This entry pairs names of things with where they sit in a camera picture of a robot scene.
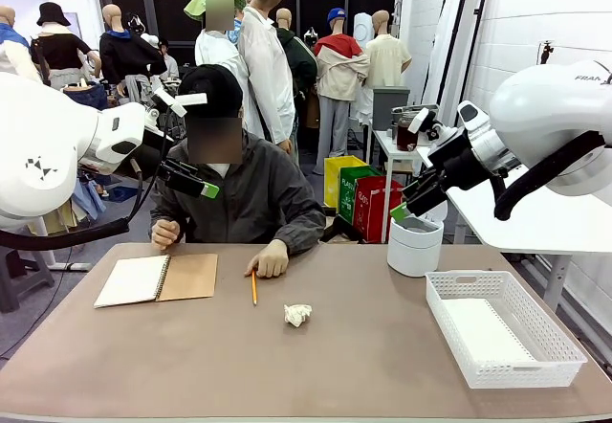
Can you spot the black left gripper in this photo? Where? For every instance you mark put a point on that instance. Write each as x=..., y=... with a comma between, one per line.
x=153, y=155

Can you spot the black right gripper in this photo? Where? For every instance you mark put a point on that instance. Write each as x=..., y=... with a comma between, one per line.
x=454, y=162

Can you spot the spiral notebook kraft cover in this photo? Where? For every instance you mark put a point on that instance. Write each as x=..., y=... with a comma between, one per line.
x=143, y=279

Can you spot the yellow pencil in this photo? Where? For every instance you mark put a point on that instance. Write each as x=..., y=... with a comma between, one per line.
x=254, y=289

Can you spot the white paper sheet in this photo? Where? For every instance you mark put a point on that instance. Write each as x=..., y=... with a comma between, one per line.
x=483, y=332

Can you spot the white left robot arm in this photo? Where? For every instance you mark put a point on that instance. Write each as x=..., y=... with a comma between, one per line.
x=43, y=155

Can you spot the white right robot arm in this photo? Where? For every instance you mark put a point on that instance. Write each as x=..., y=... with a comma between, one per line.
x=550, y=117

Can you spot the person's left forearm grey sleeve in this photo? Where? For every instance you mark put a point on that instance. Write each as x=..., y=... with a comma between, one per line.
x=301, y=231

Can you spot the person's right forearm grey sleeve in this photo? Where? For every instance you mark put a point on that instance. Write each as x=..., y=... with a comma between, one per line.
x=167, y=210

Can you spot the person's right hand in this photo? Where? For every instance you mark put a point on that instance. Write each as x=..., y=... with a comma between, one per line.
x=166, y=234

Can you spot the person's left hand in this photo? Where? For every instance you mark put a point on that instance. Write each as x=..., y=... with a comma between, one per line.
x=270, y=260

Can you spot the red recycling bag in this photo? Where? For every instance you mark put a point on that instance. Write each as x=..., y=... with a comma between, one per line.
x=373, y=212

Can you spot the white round trash bin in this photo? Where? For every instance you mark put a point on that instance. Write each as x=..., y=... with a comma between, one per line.
x=413, y=246

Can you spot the glass jar brown liquid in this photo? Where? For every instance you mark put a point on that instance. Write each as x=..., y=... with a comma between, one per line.
x=406, y=136

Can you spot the green recycling bag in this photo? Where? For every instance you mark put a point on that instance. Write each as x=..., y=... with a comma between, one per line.
x=349, y=193

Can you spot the seated person grey jacket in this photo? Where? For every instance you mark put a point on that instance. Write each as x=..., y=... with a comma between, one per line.
x=268, y=193

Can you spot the yellow recycling bag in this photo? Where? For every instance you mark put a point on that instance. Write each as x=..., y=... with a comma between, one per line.
x=337, y=179

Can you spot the metal tray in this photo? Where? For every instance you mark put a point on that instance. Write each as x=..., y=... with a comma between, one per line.
x=404, y=108

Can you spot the black floor stand base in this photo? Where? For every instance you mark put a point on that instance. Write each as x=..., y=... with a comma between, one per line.
x=339, y=229

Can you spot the grey box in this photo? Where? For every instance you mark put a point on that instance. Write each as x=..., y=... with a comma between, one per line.
x=389, y=107

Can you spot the black baseball cap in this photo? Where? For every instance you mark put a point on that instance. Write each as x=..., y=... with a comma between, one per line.
x=215, y=83

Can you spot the blue cloth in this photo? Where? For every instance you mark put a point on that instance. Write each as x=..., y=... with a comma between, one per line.
x=91, y=198

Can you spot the background seated person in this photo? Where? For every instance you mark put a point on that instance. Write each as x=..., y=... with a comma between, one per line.
x=168, y=61

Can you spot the mannequin white shirt blurred face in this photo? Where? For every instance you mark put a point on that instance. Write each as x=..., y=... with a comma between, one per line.
x=215, y=50

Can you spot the mannequin cream shirt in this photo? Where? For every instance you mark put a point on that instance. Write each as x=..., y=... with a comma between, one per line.
x=387, y=59

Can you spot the mannequin black sweater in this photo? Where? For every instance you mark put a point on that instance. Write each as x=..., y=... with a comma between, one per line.
x=129, y=54

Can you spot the tall mannequin white shirt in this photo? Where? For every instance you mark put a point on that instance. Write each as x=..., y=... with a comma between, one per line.
x=268, y=59

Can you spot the mannequin red beige jacket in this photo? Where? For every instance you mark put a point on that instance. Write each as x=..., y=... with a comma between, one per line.
x=337, y=73

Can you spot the mannequin dark green jacket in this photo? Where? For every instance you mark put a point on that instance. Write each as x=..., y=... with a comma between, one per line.
x=299, y=59

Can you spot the white oval object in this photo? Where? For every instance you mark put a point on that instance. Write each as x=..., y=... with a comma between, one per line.
x=362, y=30

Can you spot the crumpled white paper ball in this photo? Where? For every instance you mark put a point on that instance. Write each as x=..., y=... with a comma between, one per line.
x=297, y=315

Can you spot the mannequin black top jeans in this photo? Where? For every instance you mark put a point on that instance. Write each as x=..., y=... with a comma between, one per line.
x=62, y=54

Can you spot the black slanted stand pole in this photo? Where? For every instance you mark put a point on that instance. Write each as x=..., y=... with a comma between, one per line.
x=39, y=61

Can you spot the grey step stool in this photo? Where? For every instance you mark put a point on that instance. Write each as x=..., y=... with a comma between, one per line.
x=24, y=274

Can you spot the blue cap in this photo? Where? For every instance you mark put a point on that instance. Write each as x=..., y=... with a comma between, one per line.
x=336, y=14

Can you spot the white perforated plastic basket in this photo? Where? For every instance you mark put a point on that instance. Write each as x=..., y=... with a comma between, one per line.
x=502, y=375

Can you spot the black bucket hat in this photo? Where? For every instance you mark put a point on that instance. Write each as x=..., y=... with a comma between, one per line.
x=51, y=14

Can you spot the mannequin blue white jacket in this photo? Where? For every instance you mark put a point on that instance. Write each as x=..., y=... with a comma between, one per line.
x=12, y=45

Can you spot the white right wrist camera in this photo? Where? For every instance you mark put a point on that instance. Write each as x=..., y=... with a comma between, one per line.
x=430, y=124

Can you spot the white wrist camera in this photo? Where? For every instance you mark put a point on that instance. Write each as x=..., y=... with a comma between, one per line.
x=167, y=102
x=430, y=124

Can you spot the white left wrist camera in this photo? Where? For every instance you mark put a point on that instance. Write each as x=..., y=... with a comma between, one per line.
x=167, y=102

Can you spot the black wall pipe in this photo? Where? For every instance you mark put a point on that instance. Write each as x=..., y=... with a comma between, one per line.
x=475, y=35
x=461, y=50

